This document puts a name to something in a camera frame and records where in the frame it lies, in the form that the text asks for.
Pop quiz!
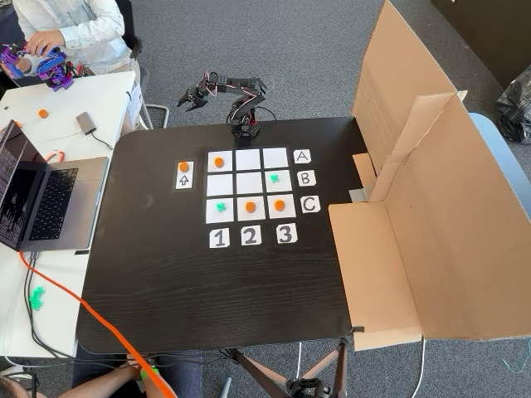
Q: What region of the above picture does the purple leader arm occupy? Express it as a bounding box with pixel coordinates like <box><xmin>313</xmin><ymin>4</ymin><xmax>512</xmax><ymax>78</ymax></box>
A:
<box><xmin>0</xmin><ymin>41</ymin><xmax>76</xmax><ymax>93</ymax></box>

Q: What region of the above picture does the white paper grid square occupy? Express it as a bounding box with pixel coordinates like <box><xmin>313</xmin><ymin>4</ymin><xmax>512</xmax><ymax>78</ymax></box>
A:
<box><xmin>207</xmin><ymin>174</ymin><xmax>234</xmax><ymax>197</ymax></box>
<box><xmin>265</xmin><ymin>170</ymin><xmax>292</xmax><ymax>193</ymax></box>
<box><xmin>267</xmin><ymin>195</ymin><xmax>296</xmax><ymax>220</ymax></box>
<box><xmin>236</xmin><ymin>149</ymin><xmax>262</xmax><ymax>172</ymax></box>
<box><xmin>236</xmin><ymin>197</ymin><xmax>266</xmax><ymax>222</ymax></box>
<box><xmin>236</xmin><ymin>172</ymin><xmax>263</xmax><ymax>196</ymax></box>
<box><xmin>207</xmin><ymin>150</ymin><xmax>234</xmax><ymax>172</ymax></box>
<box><xmin>206</xmin><ymin>199</ymin><xmax>235</xmax><ymax>224</ymax></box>
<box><xmin>262</xmin><ymin>148</ymin><xmax>290</xmax><ymax>170</ymax></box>

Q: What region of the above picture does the pale blue round table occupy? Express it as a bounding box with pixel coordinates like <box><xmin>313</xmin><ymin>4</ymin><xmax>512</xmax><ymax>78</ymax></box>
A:
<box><xmin>468</xmin><ymin>112</ymin><xmax>531</xmax><ymax>208</ymax></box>

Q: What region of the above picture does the person's left hand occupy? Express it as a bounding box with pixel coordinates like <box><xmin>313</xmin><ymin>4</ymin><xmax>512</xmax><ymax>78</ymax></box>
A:
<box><xmin>25</xmin><ymin>31</ymin><xmax>63</xmax><ymax>56</ymax></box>

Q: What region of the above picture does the white metal table leg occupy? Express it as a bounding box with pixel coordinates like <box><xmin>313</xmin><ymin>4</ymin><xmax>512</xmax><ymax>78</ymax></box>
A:
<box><xmin>143</xmin><ymin>104</ymin><xmax>170</xmax><ymax>129</ymax></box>

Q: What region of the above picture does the black office chair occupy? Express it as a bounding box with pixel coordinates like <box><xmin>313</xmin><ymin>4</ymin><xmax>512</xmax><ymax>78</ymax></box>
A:
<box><xmin>118</xmin><ymin>0</ymin><xmax>151</xmax><ymax>90</ymax></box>

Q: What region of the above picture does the white paper arrow sheet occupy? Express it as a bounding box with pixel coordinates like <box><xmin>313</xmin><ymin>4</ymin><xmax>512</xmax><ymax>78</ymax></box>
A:
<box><xmin>175</xmin><ymin>160</ymin><xmax>195</xmax><ymax>191</ymax></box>

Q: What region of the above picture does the grey usb hub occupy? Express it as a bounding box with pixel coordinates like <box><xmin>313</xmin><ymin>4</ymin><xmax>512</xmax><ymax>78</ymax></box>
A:
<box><xmin>76</xmin><ymin>111</ymin><xmax>98</xmax><ymax>136</ymax></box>

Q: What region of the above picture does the person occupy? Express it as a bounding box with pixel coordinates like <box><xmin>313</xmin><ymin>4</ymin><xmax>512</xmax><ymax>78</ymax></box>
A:
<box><xmin>12</xmin><ymin>0</ymin><xmax>134</xmax><ymax>78</ymax></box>
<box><xmin>0</xmin><ymin>359</ymin><xmax>179</xmax><ymax>398</ymax></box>

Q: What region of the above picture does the white paper number 1 sheet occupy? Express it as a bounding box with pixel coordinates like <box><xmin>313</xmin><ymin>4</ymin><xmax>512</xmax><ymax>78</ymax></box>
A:
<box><xmin>209</xmin><ymin>228</ymin><xmax>231</xmax><ymax>250</ymax></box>

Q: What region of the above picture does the grey open laptop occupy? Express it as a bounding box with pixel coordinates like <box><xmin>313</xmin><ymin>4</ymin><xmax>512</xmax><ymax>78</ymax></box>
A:
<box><xmin>0</xmin><ymin>119</ymin><xmax>110</xmax><ymax>253</ymax></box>

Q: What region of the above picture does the white paper number 3 sheet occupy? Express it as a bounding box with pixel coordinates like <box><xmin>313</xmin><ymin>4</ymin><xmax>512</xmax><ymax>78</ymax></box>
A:
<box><xmin>276</xmin><ymin>223</ymin><xmax>298</xmax><ymax>245</ymax></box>

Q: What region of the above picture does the black printed bag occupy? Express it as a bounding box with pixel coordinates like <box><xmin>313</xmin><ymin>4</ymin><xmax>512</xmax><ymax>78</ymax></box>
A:
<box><xmin>0</xmin><ymin>0</ymin><xmax>22</xmax><ymax>51</ymax></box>

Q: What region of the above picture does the large brown cardboard box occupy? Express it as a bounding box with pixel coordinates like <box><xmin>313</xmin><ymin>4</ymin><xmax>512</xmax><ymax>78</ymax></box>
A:
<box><xmin>328</xmin><ymin>0</ymin><xmax>531</xmax><ymax>352</ymax></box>

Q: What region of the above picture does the tripod with brown legs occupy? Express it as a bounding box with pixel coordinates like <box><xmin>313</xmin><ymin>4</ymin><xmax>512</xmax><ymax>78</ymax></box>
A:
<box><xmin>219</xmin><ymin>337</ymin><xmax>349</xmax><ymax>398</ymax></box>

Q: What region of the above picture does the dark cabinet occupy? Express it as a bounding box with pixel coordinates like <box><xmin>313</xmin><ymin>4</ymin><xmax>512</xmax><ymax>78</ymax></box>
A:
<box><xmin>431</xmin><ymin>0</ymin><xmax>531</xmax><ymax>90</ymax></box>

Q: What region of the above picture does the black plastic bag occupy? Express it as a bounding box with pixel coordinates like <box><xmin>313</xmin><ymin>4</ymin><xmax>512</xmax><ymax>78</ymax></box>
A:
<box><xmin>495</xmin><ymin>76</ymin><xmax>531</xmax><ymax>145</ymax></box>

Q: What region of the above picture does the grey hub cable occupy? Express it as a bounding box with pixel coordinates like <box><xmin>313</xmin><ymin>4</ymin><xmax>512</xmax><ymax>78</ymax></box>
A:
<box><xmin>90</xmin><ymin>131</ymin><xmax>114</xmax><ymax>151</ymax></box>

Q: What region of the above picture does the black cable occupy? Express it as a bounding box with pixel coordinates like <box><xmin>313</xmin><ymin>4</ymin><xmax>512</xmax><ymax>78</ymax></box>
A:
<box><xmin>23</xmin><ymin>251</ymin><xmax>233</xmax><ymax>368</ymax></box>

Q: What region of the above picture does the thick orange cable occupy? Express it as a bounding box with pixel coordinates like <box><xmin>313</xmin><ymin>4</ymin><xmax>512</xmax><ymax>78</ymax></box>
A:
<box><xmin>18</xmin><ymin>250</ymin><xmax>178</xmax><ymax>398</ymax></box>

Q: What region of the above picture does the thin green wire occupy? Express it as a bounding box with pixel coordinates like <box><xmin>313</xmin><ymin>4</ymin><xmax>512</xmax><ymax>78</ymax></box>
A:
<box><xmin>501</xmin><ymin>337</ymin><xmax>531</xmax><ymax>374</ymax></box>

